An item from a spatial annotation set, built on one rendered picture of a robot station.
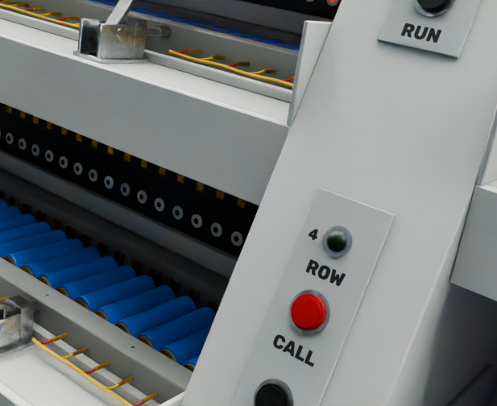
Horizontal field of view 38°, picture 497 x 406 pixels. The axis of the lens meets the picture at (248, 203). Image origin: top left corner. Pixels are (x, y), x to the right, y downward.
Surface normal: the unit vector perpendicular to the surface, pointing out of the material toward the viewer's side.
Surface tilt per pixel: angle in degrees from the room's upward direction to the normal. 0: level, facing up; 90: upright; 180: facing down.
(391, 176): 90
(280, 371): 90
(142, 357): 22
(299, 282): 90
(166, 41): 112
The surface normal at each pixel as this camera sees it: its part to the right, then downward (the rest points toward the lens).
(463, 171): -0.50, -0.20
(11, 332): 0.78, 0.31
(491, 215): -0.61, 0.16
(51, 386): 0.15, -0.94
